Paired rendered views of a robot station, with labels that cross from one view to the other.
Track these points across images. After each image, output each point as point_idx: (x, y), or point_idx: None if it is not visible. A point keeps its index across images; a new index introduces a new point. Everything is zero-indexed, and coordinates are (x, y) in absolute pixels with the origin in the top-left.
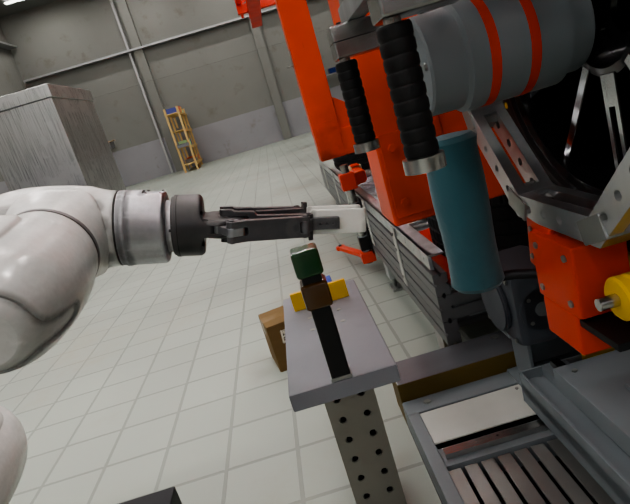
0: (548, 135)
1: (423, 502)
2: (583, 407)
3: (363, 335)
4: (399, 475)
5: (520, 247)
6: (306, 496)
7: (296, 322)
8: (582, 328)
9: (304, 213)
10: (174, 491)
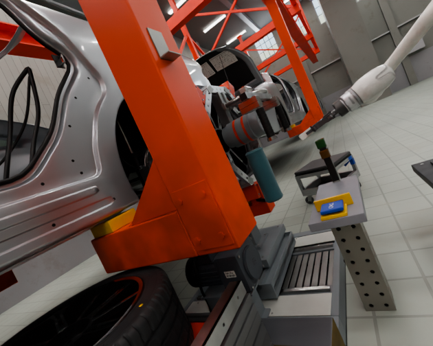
0: None
1: (354, 296)
2: (273, 252)
3: (322, 192)
4: (364, 314)
5: (219, 253)
6: None
7: (352, 196)
8: None
9: (312, 125)
10: None
